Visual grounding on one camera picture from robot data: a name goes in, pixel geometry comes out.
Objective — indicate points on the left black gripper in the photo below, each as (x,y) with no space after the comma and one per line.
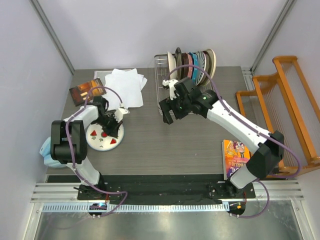
(114,131)

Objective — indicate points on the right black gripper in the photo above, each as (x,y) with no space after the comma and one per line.
(168,105)

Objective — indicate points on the white watermelon pattern plate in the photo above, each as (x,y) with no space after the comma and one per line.
(98,140)

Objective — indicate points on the brown floral pattern plate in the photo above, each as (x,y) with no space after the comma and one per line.
(171,66)

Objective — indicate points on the black rimmed beige plate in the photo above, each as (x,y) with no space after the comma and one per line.
(179,62)

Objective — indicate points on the pink polka dot plate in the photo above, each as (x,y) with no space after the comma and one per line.
(187,70)

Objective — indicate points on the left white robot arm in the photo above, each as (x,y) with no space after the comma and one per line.
(68,143)

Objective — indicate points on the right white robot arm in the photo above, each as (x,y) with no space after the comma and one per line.
(267,148)

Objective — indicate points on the orange wooden rack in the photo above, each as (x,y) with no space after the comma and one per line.
(284,101)

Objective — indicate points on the white cloth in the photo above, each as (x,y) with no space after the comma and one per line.
(128,85)

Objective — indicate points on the dark brown book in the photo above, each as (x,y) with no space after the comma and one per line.
(79,93)

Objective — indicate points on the mesh zipper pouch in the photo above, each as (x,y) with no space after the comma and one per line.
(101,74)

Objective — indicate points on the grey striped plate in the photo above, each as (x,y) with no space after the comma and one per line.
(202,61)

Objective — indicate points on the cream plate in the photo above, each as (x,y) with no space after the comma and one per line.
(213,57)

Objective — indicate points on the light blue headphones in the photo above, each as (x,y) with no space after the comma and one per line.
(45,152)

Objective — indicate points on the orange Roald Dahl book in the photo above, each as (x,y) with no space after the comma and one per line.
(235,155)

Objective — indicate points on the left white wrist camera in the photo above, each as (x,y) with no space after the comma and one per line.
(119,114)

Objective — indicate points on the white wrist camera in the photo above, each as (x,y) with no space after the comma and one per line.
(170,84)
(119,114)

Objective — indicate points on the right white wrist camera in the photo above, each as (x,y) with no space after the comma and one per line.
(170,84)

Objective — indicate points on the metal wire dish rack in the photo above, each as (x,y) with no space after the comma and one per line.
(161,67)

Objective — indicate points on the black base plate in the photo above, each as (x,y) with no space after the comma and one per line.
(162,190)

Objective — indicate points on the slotted cable duct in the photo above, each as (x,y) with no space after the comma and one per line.
(100,207)

